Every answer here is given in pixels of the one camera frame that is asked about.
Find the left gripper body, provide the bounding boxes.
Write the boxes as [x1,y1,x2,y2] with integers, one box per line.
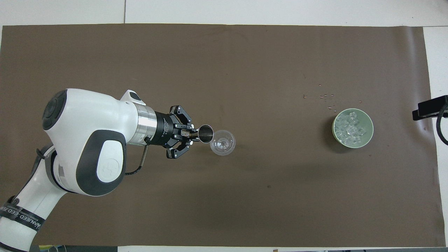
[152,111,185,147]

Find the small steel measuring cup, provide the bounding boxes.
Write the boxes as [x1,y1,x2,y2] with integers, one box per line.
[181,124,215,144]

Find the clear wine glass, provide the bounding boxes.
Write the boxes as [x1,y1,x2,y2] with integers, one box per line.
[209,129,236,156]

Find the clear ice cubes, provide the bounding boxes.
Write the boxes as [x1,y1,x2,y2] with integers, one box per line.
[336,111,368,145]

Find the green bowl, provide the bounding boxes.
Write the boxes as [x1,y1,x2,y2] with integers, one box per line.
[332,108,375,149]

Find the black cable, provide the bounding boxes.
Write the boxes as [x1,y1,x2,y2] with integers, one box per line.
[124,136,150,176]
[435,102,448,146]

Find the black clamp with cable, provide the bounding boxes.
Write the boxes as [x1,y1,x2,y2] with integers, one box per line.
[412,95,448,121]

